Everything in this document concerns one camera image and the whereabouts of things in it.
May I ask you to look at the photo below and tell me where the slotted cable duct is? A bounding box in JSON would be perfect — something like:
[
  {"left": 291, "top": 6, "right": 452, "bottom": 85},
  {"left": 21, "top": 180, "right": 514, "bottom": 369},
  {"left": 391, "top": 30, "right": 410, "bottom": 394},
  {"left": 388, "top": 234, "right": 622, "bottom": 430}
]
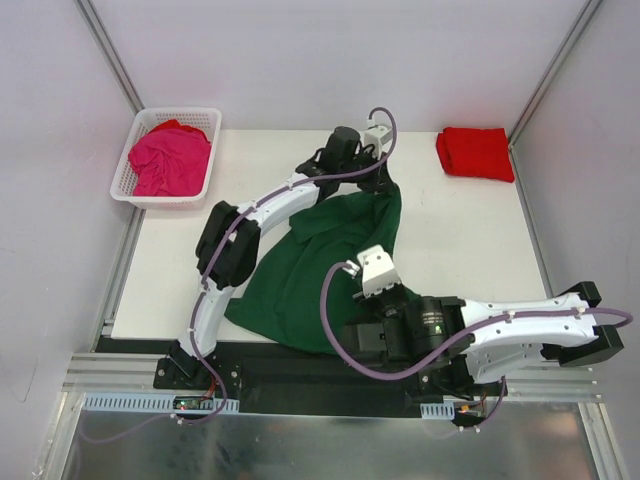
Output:
[
  {"left": 420, "top": 401, "right": 455, "bottom": 421},
  {"left": 84, "top": 393, "right": 240, "bottom": 415}
]

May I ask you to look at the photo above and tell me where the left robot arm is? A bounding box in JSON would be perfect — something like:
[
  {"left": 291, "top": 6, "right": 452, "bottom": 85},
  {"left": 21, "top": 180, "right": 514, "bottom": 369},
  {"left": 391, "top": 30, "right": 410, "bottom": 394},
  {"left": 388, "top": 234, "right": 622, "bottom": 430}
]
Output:
[{"left": 165, "top": 119, "right": 397, "bottom": 389}]

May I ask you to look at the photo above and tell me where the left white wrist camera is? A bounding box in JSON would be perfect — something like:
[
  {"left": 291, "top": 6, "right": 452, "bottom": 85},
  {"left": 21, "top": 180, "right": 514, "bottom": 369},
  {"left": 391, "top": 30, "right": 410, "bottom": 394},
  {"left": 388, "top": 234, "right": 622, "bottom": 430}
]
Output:
[{"left": 362, "top": 124, "right": 393, "bottom": 159}]

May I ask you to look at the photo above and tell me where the right aluminium corner post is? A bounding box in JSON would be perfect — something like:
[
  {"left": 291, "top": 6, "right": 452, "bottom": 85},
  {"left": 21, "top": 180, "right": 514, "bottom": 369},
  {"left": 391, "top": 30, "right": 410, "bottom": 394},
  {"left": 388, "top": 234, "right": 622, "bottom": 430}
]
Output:
[{"left": 508, "top": 0, "right": 605, "bottom": 148}]

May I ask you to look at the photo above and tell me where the pink t-shirt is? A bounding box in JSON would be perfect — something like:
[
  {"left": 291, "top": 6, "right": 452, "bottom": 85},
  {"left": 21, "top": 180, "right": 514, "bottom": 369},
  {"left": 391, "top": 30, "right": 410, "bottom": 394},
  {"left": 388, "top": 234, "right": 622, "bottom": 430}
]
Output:
[{"left": 128, "top": 119, "right": 211, "bottom": 197}]

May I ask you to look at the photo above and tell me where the aluminium corner post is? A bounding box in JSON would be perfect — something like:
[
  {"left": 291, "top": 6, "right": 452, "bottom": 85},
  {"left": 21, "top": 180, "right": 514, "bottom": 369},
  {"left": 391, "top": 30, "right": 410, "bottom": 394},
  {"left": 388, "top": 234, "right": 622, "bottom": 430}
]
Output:
[
  {"left": 508, "top": 0, "right": 605, "bottom": 148},
  {"left": 74, "top": 0, "right": 145, "bottom": 113}
]

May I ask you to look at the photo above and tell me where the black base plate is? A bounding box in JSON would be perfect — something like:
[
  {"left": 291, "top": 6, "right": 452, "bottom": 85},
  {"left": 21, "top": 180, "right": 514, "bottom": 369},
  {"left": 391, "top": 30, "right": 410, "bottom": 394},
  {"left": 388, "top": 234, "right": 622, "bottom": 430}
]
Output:
[{"left": 94, "top": 334, "right": 508, "bottom": 417}]

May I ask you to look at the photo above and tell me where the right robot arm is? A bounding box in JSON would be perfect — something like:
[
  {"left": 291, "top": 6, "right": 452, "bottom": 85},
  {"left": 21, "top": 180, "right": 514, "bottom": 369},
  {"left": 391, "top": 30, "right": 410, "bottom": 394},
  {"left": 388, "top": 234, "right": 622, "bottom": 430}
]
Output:
[{"left": 339, "top": 282, "right": 624, "bottom": 399}]

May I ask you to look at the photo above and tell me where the left aluminium corner post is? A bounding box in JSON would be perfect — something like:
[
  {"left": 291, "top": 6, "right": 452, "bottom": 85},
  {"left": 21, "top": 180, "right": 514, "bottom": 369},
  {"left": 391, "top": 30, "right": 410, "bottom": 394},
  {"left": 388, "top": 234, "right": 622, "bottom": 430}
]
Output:
[{"left": 74, "top": 0, "right": 145, "bottom": 113}]

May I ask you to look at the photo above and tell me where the aluminium rail front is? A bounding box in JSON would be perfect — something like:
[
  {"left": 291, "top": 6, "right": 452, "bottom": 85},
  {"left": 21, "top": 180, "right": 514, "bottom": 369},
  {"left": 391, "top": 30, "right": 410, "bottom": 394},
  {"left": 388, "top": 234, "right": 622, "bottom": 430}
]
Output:
[{"left": 63, "top": 353, "right": 604, "bottom": 403}]

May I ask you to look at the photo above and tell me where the left slotted cable duct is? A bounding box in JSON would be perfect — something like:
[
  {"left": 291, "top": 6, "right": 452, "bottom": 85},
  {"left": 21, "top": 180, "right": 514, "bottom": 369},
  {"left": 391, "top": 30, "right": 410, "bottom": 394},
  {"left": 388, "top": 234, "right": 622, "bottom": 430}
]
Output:
[{"left": 84, "top": 393, "right": 240, "bottom": 415}]

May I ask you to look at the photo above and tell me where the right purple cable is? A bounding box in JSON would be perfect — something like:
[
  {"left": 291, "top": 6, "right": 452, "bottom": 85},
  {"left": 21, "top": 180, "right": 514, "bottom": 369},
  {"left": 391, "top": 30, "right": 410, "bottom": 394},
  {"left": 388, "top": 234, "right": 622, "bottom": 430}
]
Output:
[{"left": 319, "top": 259, "right": 635, "bottom": 439}]

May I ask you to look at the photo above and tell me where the right slotted cable duct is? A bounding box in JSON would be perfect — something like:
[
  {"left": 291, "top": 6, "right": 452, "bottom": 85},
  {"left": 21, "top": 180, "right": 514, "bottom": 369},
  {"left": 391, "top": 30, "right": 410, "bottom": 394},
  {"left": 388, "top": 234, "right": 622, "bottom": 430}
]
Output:
[{"left": 420, "top": 401, "right": 455, "bottom": 421}]

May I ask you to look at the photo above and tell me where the folded red t-shirt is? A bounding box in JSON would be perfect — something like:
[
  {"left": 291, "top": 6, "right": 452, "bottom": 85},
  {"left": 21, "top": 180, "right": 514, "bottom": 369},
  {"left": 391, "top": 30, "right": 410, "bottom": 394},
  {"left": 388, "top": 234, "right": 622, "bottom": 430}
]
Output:
[{"left": 436, "top": 127, "right": 515, "bottom": 183}]

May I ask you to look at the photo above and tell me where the white plastic basket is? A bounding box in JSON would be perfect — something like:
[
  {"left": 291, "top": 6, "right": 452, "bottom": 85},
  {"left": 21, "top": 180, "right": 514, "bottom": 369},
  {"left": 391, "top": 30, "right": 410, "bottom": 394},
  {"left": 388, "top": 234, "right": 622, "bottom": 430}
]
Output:
[{"left": 109, "top": 106, "right": 224, "bottom": 212}]

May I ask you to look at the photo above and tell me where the green t-shirt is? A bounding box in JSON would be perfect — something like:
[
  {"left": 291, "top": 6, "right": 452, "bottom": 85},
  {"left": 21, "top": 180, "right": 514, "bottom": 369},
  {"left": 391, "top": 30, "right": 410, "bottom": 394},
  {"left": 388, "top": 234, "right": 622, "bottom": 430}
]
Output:
[{"left": 225, "top": 185, "right": 402, "bottom": 355}]

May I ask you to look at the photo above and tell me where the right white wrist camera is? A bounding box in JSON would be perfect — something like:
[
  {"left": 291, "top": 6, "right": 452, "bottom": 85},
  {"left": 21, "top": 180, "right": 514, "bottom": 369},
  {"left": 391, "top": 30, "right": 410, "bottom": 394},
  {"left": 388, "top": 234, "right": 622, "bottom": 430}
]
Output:
[{"left": 357, "top": 245, "right": 401, "bottom": 298}]

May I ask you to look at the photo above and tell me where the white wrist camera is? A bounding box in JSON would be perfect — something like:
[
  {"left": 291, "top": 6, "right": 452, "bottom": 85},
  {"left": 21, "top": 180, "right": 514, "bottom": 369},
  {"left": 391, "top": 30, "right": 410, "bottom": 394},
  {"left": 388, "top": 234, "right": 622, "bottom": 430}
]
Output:
[
  {"left": 362, "top": 124, "right": 393, "bottom": 159},
  {"left": 357, "top": 245, "right": 401, "bottom": 298}
]

